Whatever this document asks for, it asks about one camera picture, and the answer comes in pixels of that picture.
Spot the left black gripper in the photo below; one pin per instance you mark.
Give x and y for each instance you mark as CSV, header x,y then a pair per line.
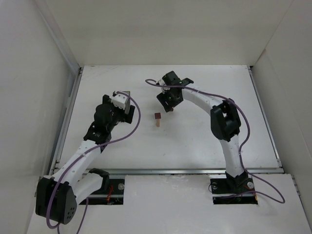
x,y
130,111

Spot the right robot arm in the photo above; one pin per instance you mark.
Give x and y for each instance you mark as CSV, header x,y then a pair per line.
x,y
225,122

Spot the aluminium left rail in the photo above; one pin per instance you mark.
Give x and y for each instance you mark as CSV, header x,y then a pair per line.
x,y
60,140

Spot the aluminium front rail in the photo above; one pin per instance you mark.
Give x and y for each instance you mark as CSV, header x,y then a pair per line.
x,y
187,171

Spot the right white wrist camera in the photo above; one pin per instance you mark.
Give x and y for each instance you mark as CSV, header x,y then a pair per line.
x,y
163,85

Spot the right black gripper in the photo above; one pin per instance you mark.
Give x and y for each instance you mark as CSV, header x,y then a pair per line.
x,y
166,101

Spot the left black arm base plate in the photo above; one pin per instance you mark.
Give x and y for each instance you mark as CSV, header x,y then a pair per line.
x,y
113,194

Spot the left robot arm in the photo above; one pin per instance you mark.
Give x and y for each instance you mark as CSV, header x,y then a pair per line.
x,y
58,196

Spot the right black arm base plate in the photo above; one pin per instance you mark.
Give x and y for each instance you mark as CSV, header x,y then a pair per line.
x,y
225,193

